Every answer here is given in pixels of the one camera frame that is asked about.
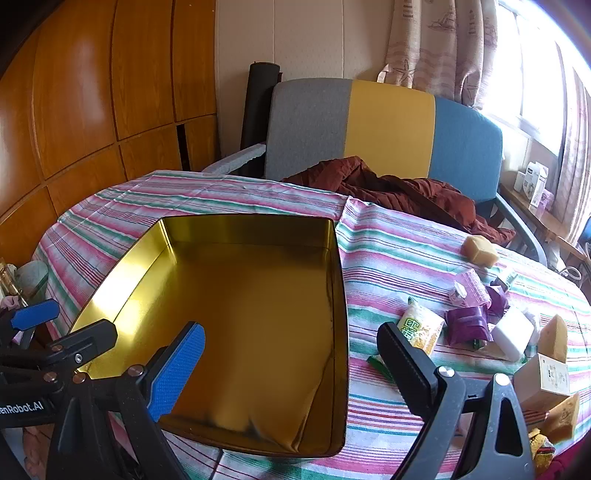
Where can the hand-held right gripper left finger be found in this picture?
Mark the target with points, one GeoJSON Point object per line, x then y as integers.
{"type": "Point", "coordinates": [178, 369]}

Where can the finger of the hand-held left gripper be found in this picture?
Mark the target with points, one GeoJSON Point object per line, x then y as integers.
{"type": "Point", "coordinates": [92, 337]}
{"type": "Point", "coordinates": [32, 316]}

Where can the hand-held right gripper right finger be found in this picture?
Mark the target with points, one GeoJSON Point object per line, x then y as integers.
{"type": "Point", "coordinates": [411, 364]}

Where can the green yellow snack packet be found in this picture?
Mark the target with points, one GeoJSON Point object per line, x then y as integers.
{"type": "Point", "coordinates": [420, 327]}

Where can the purple packet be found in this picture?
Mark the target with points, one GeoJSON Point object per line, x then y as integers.
{"type": "Point", "coordinates": [497, 301]}
{"type": "Point", "coordinates": [466, 325]}

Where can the pink packet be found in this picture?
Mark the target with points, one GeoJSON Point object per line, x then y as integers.
{"type": "Point", "coordinates": [471, 288]}

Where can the white sponge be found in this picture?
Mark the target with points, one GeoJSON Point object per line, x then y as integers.
{"type": "Point", "coordinates": [510, 334]}

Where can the gold tin box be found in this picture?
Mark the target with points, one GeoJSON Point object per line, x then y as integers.
{"type": "Point", "coordinates": [258, 295]}

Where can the white plastic item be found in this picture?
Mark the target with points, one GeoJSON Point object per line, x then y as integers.
{"type": "Point", "coordinates": [532, 323]}

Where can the cream cardboard box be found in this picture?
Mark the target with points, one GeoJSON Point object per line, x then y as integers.
{"type": "Point", "coordinates": [540, 383]}

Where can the yellow holed sponge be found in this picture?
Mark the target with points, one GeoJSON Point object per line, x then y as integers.
{"type": "Point", "coordinates": [563, 420]}

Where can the pale green container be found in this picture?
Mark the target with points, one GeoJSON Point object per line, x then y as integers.
{"type": "Point", "coordinates": [32, 281]}

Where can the striped tablecloth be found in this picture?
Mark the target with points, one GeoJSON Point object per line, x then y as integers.
{"type": "Point", "coordinates": [392, 258]}

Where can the maroon jacket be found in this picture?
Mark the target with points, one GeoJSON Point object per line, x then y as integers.
{"type": "Point", "coordinates": [415, 194]}

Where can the wooden side desk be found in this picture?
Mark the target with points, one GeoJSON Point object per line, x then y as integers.
{"type": "Point", "coordinates": [531, 210]}

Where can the small white carton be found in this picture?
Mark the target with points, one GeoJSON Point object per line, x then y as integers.
{"type": "Point", "coordinates": [521, 182]}

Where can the pink purple box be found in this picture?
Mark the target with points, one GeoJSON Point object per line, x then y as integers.
{"type": "Point", "coordinates": [547, 199]}

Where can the wooden wardrobe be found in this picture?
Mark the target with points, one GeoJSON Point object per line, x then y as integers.
{"type": "Point", "coordinates": [92, 92]}

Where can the grey yellow blue chair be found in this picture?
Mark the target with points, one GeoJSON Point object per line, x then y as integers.
{"type": "Point", "coordinates": [392, 124]}

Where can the patterned beige curtain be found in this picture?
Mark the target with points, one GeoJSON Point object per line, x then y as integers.
{"type": "Point", "coordinates": [575, 161]}
{"type": "Point", "coordinates": [434, 46]}

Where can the black rolled mat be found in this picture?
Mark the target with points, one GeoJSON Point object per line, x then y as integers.
{"type": "Point", "coordinates": [258, 106]}

